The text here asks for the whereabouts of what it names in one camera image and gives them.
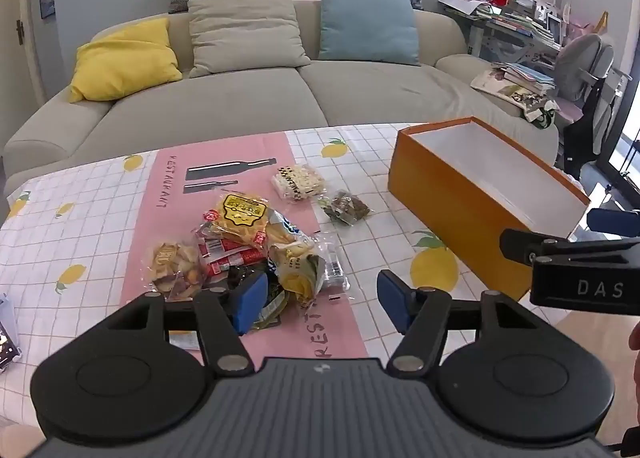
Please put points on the yellow snack packet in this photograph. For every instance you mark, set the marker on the yellow snack packet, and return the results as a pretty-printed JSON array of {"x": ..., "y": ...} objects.
[{"x": 240, "y": 215}]

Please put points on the clear barcode packet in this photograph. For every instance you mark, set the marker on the clear barcode packet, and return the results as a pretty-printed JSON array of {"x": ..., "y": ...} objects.
[{"x": 332, "y": 268}]

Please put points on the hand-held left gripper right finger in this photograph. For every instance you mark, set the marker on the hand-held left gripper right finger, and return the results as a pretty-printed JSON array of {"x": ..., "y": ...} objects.
[{"x": 392, "y": 300}]

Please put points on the person's right hand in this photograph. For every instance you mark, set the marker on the person's right hand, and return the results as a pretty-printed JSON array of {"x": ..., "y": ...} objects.
[{"x": 636, "y": 378}]

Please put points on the orange cardboard box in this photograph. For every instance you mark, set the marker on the orange cardboard box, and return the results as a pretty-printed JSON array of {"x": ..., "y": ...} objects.
[{"x": 450, "y": 198}]

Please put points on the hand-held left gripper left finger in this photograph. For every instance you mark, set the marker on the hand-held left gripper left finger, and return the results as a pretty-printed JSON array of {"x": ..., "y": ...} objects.
[{"x": 250, "y": 300}]

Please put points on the dark printed packet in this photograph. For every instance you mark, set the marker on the dark printed packet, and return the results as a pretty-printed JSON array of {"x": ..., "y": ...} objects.
[{"x": 7, "y": 338}]

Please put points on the green seaweed packet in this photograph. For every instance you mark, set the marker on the green seaweed packet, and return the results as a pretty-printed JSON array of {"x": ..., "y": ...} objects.
[{"x": 272, "y": 303}]

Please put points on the light blue pillow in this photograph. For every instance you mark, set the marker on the light blue pillow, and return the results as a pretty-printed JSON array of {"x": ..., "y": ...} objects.
[{"x": 367, "y": 21}]

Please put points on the brown dried snack packet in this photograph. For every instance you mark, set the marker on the brown dried snack packet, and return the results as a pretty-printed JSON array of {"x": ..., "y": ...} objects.
[{"x": 346, "y": 206}]

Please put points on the cluttered desk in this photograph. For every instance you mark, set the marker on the cluttered desk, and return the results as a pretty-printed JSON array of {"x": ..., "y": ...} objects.
[{"x": 505, "y": 21}]

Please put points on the grey office chair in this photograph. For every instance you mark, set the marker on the grey office chair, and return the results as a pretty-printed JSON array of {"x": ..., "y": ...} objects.
[{"x": 582, "y": 63}]

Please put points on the beige sofa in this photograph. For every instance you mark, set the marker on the beige sofa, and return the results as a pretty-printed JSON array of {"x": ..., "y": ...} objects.
[{"x": 240, "y": 103}]

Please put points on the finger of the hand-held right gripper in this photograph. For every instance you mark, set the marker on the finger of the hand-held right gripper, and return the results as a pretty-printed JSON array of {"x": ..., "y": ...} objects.
[
  {"x": 525, "y": 244},
  {"x": 612, "y": 222}
]

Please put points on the stack of magazines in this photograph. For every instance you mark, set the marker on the stack of magazines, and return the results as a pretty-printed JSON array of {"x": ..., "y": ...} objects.
[{"x": 520, "y": 81}]

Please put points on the black garment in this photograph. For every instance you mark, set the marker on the black garment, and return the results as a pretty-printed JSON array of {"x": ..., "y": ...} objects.
[{"x": 587, "y": 133}]

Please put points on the beige pillow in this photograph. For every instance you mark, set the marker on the beige pillow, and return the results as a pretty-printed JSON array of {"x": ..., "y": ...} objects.
[{"x": 245, "y": 33}]

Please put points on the yellow pillow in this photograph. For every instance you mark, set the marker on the yellow pillow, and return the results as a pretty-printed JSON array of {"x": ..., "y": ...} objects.
[{"x": 125, "y": 61}]

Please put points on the brown chips packet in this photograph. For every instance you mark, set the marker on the brown chips packet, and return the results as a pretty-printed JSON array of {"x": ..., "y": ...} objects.
[{"x": 172, "y": 265}]

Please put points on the white checkered snack packet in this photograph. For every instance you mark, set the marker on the white checkered snack packet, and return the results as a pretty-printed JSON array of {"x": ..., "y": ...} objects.
[{"x": 298, "y": 182}]

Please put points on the yellow and blue chips packet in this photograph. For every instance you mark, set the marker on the yellow and blue chips packet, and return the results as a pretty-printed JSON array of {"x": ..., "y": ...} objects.
[{"x": 295, "y": 258}]

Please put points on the green and white bag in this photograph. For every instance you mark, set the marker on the green and white bag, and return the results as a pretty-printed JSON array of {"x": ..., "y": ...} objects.
[{"x": 542, "y": 113}]

